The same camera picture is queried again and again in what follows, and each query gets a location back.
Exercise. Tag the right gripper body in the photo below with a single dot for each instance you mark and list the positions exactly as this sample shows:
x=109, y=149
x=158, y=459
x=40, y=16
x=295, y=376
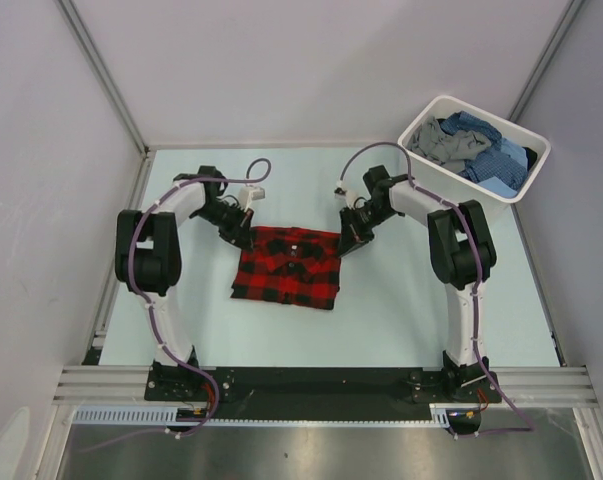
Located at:
x=362, y=221

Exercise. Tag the grey shirt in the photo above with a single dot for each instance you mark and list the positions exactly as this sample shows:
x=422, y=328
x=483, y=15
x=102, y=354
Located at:
x=450, y=151

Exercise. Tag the light blue shirt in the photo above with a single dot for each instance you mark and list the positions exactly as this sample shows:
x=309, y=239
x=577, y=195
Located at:
x=501, y=170

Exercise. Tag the red black plaid shirt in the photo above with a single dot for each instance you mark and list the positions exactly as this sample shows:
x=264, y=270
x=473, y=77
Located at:
x=290, y=266

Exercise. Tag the aluminium frame rail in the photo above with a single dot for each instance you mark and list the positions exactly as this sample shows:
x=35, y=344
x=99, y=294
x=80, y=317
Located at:
x=527, y=387

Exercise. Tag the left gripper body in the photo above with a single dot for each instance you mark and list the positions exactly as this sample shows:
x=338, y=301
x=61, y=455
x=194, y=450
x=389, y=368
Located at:
x=230, y=221

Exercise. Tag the white cable duct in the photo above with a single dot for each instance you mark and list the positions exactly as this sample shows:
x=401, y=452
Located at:
x=185, y=418

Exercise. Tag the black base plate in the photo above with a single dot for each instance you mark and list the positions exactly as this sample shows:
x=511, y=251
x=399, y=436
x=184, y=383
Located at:
x=328, y=393

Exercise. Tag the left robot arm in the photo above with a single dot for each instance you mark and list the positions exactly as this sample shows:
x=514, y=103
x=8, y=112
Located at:
x=148, y=261

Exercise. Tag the white plastic bin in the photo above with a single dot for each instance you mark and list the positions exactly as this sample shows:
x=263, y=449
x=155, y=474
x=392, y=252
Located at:
x=453, y=187

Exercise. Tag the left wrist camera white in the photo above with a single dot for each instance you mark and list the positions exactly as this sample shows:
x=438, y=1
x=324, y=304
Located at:
x=249, y=194

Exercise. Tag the blue checked shirt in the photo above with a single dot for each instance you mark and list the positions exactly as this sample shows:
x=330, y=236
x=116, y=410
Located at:
x=464, y=121

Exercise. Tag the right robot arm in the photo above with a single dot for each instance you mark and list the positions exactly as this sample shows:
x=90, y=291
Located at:
x=462, y=254

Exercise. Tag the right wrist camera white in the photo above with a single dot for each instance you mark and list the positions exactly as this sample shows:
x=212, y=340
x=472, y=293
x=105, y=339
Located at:
x=348, y=195

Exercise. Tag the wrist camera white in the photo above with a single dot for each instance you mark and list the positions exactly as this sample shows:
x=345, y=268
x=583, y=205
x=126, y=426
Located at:
x=348, y=195
x=249, y=194

